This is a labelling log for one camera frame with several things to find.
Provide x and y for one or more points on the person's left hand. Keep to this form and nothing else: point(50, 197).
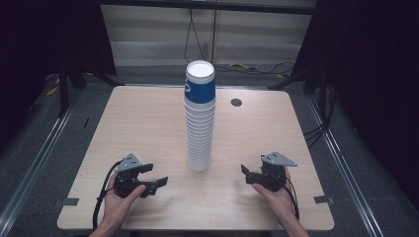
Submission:
point(117, 207)

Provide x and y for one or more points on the yellow floor tape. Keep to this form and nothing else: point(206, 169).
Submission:
point(52, 91)
point(243, 66)

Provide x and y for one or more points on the black metal stand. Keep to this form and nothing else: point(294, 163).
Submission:
point(306, 79)
point(70, 82)

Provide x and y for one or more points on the stack of white paper cups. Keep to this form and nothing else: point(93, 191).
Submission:
point(198, 138)

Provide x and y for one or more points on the black overhead bar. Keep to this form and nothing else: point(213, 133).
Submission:
point(210, 6)

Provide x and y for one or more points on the dark round table grommet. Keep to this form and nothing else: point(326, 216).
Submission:
point(236, 102)

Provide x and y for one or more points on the small black floor marker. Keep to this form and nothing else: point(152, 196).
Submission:
point(86, 122)

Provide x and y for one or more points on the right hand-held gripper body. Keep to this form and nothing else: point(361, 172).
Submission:
point(273, 173)

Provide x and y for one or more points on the person's right hand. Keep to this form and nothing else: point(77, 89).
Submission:
point(278, 200)

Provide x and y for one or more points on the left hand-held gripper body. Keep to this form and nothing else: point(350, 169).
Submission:
point(126, 179)

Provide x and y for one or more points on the grey tape strip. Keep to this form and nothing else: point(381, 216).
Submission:
point(323, 199)
point(67, 201)

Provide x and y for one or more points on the metal floor rail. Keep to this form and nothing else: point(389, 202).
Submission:
point(346, 164)
point(36, 158)

